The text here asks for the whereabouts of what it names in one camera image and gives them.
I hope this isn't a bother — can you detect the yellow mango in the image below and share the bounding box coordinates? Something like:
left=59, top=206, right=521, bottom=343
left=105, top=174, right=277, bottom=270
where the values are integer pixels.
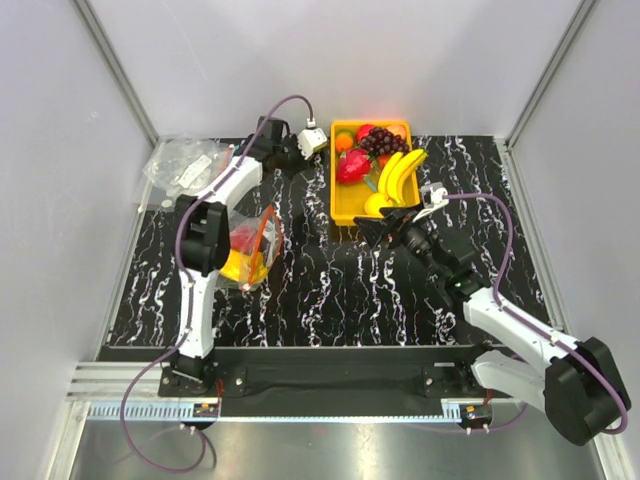
left=249, top=251, right=267, bottom=276

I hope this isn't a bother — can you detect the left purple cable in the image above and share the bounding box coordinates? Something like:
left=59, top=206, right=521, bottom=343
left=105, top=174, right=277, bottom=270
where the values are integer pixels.
left=119, top=94, right=316, bottom=474

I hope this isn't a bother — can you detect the dark purple grape bunch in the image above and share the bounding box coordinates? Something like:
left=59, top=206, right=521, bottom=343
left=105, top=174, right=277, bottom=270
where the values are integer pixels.
left=358, top=126, right=410, bottom=156

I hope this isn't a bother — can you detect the stack of clear zip bags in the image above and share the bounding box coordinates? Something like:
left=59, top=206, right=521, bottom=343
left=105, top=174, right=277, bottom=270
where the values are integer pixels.
left=142, top=137, right=235, bottom=210

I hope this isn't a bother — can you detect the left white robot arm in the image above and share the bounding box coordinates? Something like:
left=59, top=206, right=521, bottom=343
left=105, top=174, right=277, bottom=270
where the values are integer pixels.
left=170, top=116, right=311, bottom=396

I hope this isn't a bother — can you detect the pink dragon fruit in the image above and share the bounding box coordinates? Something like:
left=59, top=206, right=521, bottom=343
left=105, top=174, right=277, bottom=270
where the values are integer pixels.
left=336, top=148, right=372, bottom=185

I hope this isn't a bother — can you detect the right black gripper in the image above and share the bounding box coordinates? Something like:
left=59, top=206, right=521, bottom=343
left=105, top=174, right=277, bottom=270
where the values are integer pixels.
left=353, top=202, right=446, bottom=281

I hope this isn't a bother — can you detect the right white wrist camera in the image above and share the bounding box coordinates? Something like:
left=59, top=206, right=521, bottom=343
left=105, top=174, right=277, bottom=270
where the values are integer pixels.
left=413, top=182, right=449, bottom=223

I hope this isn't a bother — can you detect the yellow pear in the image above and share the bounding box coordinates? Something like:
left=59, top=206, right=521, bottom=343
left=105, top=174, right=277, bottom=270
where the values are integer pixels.
left=364, top=192, right=394, bottom=218

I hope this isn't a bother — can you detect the red peach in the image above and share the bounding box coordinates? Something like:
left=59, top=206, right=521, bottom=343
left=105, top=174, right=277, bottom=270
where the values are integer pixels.
left=356, top=124, right=374, bottom=144

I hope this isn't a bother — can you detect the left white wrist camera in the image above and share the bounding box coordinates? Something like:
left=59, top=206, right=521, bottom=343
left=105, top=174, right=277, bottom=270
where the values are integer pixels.
left=297, top=117, right=328, bottom=160

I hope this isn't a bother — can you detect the yellow banana bunch in tray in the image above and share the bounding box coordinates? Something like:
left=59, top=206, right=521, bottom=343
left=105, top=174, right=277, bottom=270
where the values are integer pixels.
left=377, top=149, right=428, bottom=205

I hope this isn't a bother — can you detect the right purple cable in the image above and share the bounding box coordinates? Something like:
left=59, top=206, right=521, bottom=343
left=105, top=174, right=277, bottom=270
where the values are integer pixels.
left=439, top=193, right=631, bottom=434

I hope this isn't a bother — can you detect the purple cable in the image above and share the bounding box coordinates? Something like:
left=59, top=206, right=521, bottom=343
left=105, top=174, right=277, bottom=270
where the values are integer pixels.
left=439, top=193, right=631, bottom=434
left=119, top=94, right=316, bottom=474

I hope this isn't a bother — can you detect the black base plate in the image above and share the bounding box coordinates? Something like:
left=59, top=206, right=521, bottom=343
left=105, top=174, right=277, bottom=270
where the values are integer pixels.
left=158, top=345, right=487, bottom=398

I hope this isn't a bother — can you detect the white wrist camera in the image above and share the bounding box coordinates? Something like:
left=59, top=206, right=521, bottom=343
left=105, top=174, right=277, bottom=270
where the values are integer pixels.
left=413, top=182, right=449, bottom=223
left=297, top=117, right=328, bottom=160

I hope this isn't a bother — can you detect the clear zip bag orange zipper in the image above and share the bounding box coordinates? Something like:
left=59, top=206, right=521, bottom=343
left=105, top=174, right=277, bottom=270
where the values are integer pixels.
left=218, top=205, right=283, bottom=291

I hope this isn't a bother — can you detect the yellow banana bunch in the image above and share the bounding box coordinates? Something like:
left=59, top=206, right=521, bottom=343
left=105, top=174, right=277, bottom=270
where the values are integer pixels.
left=377, top=149, right=428, bottom=205
left=220, top=250, right=268, bottom=285

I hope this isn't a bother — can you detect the orange fruit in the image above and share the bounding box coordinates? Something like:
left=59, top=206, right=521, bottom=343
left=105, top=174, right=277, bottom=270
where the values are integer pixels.
left=334, top=130, right=355, bottom=154

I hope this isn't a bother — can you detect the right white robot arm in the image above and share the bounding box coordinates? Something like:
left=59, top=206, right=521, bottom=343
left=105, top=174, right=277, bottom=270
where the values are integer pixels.
left=355, top=207, right=631, bottom=446

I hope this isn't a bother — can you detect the red apple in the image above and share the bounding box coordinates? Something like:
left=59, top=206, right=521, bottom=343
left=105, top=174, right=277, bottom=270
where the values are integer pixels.
left=230, top=225, right=256, bottom=255

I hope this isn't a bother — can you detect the yellow plastic fruit tray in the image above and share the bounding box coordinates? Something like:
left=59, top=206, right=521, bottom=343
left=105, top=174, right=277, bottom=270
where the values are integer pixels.
left=330, top=120, right=419, bottom=226

